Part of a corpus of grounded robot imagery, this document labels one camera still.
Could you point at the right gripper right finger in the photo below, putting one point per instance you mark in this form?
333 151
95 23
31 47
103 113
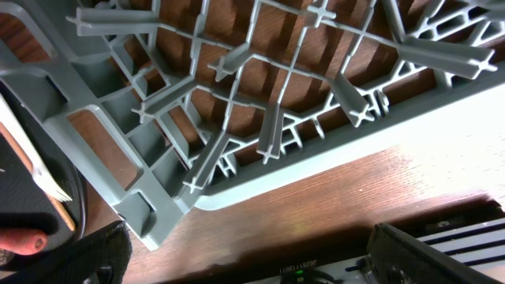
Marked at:
397 257

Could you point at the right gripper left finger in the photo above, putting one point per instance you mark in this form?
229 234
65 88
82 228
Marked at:
101 257

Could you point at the orange carrot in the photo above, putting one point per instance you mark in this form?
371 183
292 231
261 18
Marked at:
23 241

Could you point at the wooden chopstick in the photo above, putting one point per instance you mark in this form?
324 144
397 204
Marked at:
59 205

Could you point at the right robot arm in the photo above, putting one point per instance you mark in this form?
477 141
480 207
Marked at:
453 256

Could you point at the grey dishwasher rack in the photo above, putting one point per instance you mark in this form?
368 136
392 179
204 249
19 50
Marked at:
168 106

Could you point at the round black tray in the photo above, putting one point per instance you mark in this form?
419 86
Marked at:
24 204

